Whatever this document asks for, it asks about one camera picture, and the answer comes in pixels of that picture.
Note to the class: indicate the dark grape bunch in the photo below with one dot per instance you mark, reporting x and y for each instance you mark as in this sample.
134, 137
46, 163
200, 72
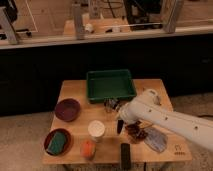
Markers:
135, 132

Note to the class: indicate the white cup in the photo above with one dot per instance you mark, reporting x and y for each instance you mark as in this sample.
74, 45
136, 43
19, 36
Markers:
96, 130

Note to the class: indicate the green sponge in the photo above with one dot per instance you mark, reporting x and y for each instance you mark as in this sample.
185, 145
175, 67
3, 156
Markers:
57, 143

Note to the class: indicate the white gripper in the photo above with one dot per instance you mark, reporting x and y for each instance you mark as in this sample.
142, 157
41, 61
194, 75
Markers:
123, 115

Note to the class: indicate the green plastic bin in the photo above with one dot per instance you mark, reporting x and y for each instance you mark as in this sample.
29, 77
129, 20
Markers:
108, 84

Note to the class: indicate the orange fruit toy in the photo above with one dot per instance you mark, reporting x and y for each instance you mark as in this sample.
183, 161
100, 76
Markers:
88, 149

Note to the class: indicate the red bowl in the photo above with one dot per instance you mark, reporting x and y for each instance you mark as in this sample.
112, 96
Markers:
67, 145

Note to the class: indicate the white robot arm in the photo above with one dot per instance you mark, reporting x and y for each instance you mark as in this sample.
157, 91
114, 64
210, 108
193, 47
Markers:
146, 106

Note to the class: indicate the wooden table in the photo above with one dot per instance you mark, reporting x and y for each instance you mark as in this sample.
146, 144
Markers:
108, 149

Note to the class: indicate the black remote control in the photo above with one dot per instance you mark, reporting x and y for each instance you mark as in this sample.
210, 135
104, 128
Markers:
125, 156

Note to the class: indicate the grey blue cloth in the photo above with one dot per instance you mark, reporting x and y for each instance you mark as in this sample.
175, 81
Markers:
156, 140

